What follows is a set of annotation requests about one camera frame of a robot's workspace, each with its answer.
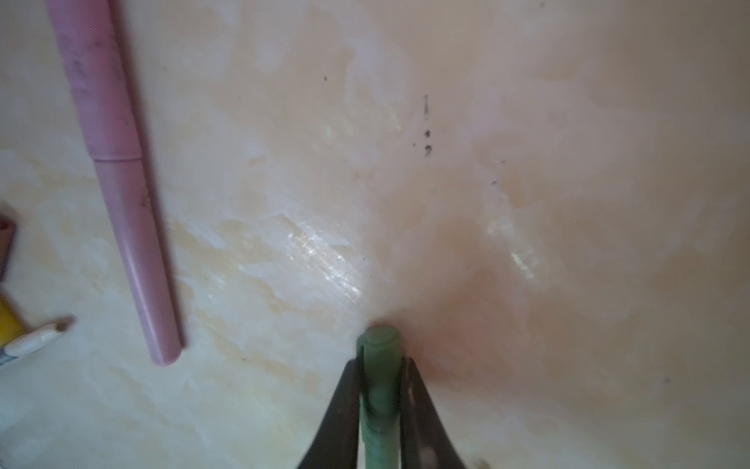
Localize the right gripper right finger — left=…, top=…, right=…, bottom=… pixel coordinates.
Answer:
left=400, top=357, right=466, bottom=469

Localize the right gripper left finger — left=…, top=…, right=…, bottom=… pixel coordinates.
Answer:
left=298, top=359, right=361, bottom=469

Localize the green pen cap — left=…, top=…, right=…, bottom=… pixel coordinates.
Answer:
left=357, top=324, right=402, bottom=469

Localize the white pen yellow end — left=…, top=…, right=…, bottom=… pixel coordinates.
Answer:
left=1, top=316, right=75, bottom=367

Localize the yellow pen cap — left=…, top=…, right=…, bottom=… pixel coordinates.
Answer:
left=0, top=300, right=27, bottom=347

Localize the pink pen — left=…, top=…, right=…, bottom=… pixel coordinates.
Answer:
left=46, top=1, right=182, bottom=367

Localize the brown pen cap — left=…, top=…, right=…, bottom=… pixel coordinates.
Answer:
left=0, top=214, right=17, bottom=281

